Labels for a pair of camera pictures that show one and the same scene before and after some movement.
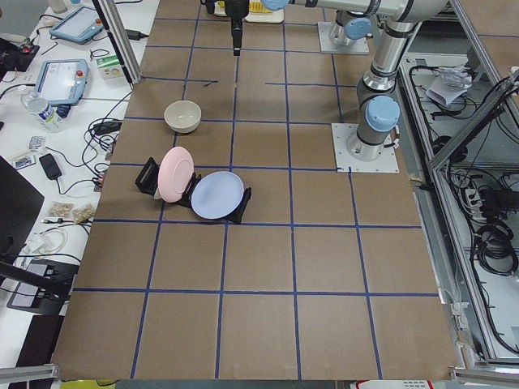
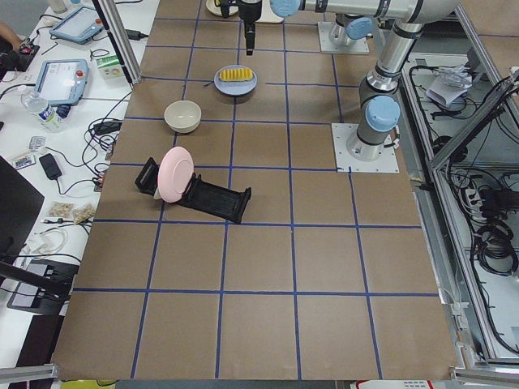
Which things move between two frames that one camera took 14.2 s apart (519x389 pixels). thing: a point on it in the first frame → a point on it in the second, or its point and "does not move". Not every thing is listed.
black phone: (50, 166) does not move
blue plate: (216, 194) → (235, 79)
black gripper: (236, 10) → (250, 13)
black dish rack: (148, 177) does not move
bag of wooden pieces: (79, 212) does not move
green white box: (109, 66) does not move
